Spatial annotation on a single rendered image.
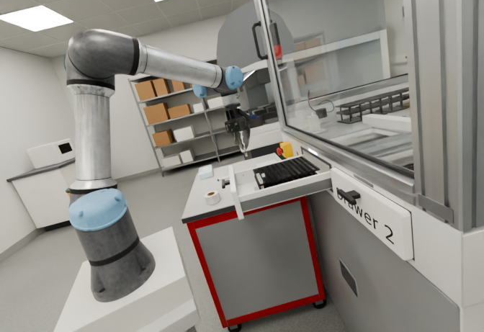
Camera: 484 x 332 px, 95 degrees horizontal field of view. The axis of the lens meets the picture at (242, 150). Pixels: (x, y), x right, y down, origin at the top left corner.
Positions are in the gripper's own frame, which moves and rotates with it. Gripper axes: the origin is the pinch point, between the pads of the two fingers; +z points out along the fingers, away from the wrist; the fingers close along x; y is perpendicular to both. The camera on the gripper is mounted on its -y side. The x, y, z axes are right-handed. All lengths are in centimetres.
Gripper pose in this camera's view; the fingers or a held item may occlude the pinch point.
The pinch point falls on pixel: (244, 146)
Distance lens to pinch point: 104.6
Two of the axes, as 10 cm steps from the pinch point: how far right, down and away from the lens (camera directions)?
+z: 2.4, 9.4, 2.4
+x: 9.1, -1.3, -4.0
